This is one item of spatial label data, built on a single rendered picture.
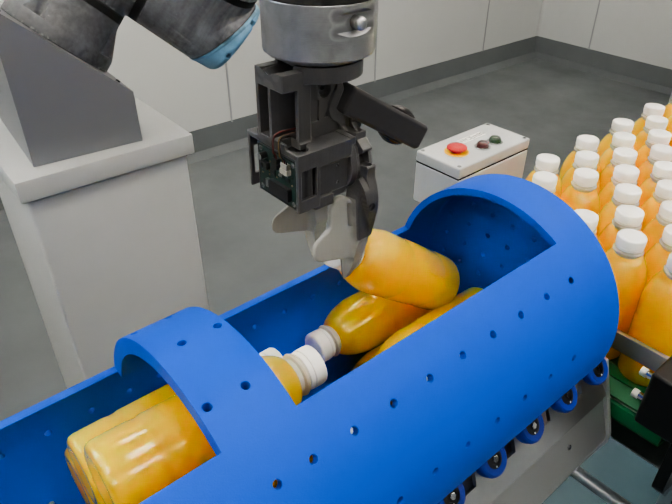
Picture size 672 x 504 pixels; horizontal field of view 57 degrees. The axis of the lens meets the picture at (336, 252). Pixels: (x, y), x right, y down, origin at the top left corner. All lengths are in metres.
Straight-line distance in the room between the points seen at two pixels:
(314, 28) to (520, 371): 0.36
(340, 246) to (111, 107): 0.69
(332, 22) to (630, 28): 4.97
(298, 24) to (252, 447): 0.30
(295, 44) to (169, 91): 3.13
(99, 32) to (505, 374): 0.88
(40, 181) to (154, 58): 2.43
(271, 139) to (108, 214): 0.73
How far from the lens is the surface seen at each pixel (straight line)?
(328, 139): 0.51
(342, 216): 0.55
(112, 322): 1.33
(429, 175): 1.11
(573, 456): 0.95
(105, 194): 1.19
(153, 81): 3.54
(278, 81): 0.48
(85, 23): 1.17
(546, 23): 5.76
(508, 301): 0.61
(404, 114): 0.57
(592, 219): 0.96
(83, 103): 1.15
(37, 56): 1.12
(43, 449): 0.68
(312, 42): 0.47
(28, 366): 2.48
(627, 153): 1.20
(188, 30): 1.18
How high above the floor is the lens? 1.56
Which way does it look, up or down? 34 degrees down
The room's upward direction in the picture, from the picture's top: straight up
